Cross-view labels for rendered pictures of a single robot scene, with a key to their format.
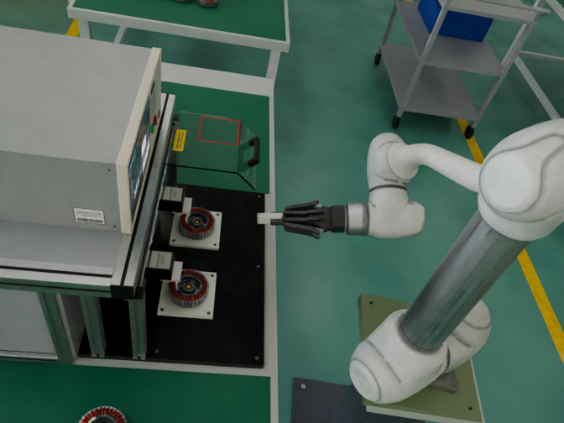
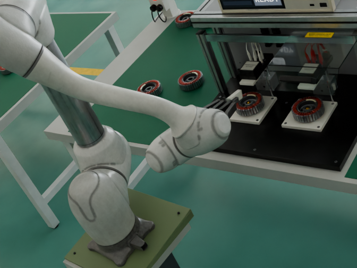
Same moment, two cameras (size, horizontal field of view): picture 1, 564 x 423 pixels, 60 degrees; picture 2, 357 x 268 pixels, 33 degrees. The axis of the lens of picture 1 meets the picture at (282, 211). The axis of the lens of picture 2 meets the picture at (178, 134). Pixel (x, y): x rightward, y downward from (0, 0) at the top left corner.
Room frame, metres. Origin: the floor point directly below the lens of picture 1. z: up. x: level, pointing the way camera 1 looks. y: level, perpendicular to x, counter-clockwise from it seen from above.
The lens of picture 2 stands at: (2.24, -0.97, 2.10)
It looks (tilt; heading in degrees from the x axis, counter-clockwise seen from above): 35 degrees down; 151
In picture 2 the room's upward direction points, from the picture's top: 25 degrees counter-clockwise
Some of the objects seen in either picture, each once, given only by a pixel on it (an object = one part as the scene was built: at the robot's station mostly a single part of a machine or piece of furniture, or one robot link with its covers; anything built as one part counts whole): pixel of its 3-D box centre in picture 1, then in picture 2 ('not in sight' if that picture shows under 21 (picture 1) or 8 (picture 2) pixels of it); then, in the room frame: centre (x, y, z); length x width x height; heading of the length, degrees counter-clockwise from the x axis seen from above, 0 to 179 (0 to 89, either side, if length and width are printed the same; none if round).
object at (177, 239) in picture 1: (196, 228); (309, 114); (0.99, 0.25, 0.78); 0.15 x 0.15 x 0.01; 12
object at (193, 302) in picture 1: (188, 288); (248, 103); (0.76, 0.20, 0.80); 0.11 x 0.11 x 0.04
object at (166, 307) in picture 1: (188, 293); (251, 108); (0.76, 0.20, 0.78); 0.15 x 0.15 x 0.01; 12
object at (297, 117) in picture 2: (196, 223); (307, 109); (0.99, 0.25, 0.80); 0.11 x 0.11 x 0.04
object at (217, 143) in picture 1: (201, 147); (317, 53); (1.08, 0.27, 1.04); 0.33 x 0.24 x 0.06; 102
